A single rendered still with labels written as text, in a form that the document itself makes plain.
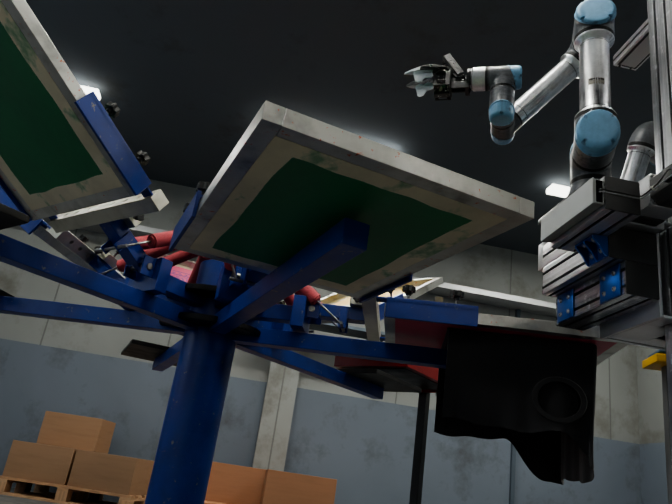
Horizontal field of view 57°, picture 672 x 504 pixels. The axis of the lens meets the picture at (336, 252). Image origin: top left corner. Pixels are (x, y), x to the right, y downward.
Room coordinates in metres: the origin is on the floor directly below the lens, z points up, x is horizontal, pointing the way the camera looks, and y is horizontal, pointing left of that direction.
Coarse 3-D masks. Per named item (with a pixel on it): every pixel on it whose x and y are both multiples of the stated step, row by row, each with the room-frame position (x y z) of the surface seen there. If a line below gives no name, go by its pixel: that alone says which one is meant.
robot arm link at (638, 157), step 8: (640, 128) 1.87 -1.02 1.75; (648, 128) 1.85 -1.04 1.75; (632, 136) 1.88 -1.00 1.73; (640, 136) 1.86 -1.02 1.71; (648, 136) 1.85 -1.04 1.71; (632, 144) 1.88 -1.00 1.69; (640, 144) 1.86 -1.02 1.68; (648, 144) 1.85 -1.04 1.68; (632, 152) 1.89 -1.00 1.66; (640, 152) 1.87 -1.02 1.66; (648, 152) 1.87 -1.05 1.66; (632, 160) 1.89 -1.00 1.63; (640, 160) 1.87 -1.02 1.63; (648, 160) 1.88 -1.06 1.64; (624, 168) 1.91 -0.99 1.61; (632, 168) 1.89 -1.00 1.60; (640, 168) 1.88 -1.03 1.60; (624, 176) 1.91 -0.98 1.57; (632, 176) 1.89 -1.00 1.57; (640, 176) 1.89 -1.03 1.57
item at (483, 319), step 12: (384, 312) 1.96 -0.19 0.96; (384, 324) 2.10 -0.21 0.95; (480, 324) 1.92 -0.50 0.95; (492, 324) 1.91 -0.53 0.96; (504, 324) 1.91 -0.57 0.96; (516, 324) 1.90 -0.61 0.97; (528, 324) 1.90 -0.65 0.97; (540, 324) 1.89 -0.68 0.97; (552, 324) 1.89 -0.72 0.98; (564, 336) 1.91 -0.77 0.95; (576, 336) 1.89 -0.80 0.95; (588, 336) 1.87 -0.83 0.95; (612, 348) 1.97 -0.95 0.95; (600, 360) 2.15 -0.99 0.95
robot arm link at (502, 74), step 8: (488, 72) 1.56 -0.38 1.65; (496, 72) 1.55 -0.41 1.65; (504, 72) 1.54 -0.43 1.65; (512, 72) 1.54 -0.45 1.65; (520, 72) 1.53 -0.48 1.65; (488, 80) 1.57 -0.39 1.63; (496, 80) 1.56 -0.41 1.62; (504, 80) 1.54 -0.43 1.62; (512, 80) 1.55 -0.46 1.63; (520, 80) 1.54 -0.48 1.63; (488, 88) 1.59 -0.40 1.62; (520, 88) 1.57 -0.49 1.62
